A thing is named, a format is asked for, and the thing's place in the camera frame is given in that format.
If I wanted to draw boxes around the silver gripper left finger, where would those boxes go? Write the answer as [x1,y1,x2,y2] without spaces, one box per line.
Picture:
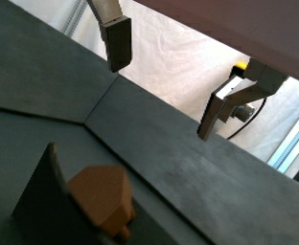
[86,0,133,73]

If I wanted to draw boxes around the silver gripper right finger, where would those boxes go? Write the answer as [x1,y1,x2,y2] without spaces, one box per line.
[196,58,287,141]

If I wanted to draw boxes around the aluminium frame profile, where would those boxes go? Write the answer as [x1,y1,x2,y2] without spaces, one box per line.
[267,119,299,173]

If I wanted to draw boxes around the white cloth backdrop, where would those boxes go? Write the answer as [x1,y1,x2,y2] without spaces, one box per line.
[9,0,299,180]

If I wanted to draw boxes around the brown three prong object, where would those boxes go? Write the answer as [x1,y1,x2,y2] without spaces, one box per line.
[68,166,134,243]

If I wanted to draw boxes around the black curved fixture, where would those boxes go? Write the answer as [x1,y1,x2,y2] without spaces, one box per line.
[10,142,179,245]

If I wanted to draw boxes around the black cable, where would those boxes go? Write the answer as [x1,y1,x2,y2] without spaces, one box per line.
[225,97,268,141]

